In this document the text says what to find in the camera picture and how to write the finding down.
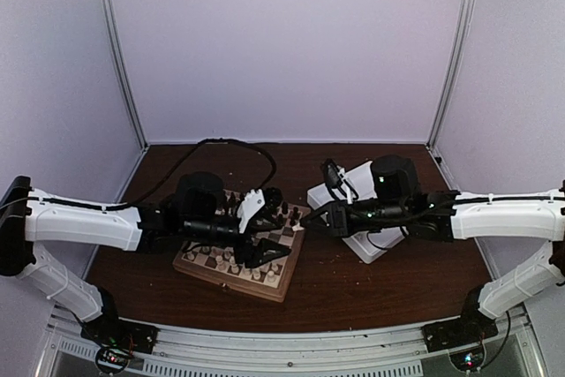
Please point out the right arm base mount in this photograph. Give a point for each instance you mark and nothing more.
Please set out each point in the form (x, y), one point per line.
(471, 326)

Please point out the wooden chess board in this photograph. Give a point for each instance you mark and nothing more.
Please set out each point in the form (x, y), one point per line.
(239, 278)

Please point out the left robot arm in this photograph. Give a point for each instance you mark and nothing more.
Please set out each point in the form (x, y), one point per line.
(198, 212)

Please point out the white plastic tray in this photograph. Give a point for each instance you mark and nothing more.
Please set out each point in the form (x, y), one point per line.
(368, 243)

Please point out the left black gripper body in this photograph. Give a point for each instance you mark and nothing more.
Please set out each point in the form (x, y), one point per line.
(244, 252)

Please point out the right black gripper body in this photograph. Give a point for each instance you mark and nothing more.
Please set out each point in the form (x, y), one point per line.
(345, 228)

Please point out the front aluminium rail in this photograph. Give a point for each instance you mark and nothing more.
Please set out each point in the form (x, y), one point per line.
(393, 351)

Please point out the right aluminium frame post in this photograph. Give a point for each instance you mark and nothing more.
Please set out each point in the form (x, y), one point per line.
(463, 26)

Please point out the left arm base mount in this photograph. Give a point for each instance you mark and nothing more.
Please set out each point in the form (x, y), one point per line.
(119, 336)

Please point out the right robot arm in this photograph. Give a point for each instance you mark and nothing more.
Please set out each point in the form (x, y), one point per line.
(385, 194)

